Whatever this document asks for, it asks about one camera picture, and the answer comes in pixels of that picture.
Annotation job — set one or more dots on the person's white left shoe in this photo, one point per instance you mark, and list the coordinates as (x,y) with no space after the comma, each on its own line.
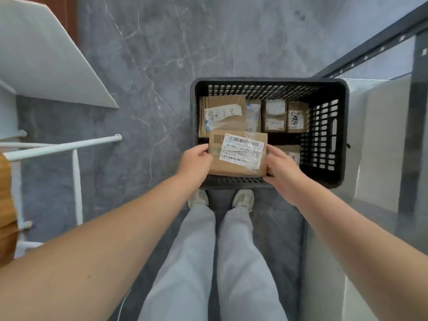
(200,198)

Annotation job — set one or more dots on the person's right hand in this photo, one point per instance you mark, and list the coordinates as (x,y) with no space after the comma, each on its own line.
(286,178)

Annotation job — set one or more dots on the grey metal shelf rack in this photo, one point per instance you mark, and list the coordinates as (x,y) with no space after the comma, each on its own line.
(411,147)

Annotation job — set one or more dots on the person's white right shoe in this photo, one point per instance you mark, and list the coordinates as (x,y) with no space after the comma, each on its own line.
(243,198)

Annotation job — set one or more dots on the person's right forearm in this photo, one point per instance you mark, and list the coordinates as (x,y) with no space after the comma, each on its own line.
(367,257)

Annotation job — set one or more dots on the parcel with handwritten label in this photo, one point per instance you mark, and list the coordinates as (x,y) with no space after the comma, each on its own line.
(253,115)

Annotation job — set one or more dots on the black plastic basket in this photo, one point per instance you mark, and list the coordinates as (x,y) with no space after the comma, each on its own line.
(341,130)

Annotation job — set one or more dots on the person's left hand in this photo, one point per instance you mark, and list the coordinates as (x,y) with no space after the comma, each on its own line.
(194,167)

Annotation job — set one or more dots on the person's white trousers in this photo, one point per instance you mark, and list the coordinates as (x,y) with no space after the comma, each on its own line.
(234,270)

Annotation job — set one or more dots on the person's white shoe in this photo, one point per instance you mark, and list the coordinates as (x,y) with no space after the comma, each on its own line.
(200,198)
(243,198)

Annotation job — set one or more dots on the cardboard parcel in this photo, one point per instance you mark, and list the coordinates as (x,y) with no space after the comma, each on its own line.
(215,163)

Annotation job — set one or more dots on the wooden chair white metal frame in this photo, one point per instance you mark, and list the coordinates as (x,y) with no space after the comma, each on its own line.
(6,213)

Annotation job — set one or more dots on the white flat board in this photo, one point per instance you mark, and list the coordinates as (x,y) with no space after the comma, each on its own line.
(43,56)

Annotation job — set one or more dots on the cardboard parcel marked 786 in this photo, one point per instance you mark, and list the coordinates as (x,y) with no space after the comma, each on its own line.
(291,153)

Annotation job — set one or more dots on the small parcel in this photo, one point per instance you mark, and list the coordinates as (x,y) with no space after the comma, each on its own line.
(297,116)
(274,115)

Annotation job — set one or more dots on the large parcel torn label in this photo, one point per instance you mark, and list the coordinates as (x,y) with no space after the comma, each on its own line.
(220,125)

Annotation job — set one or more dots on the person's left forearm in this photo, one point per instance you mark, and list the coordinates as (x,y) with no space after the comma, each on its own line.
(83,264)

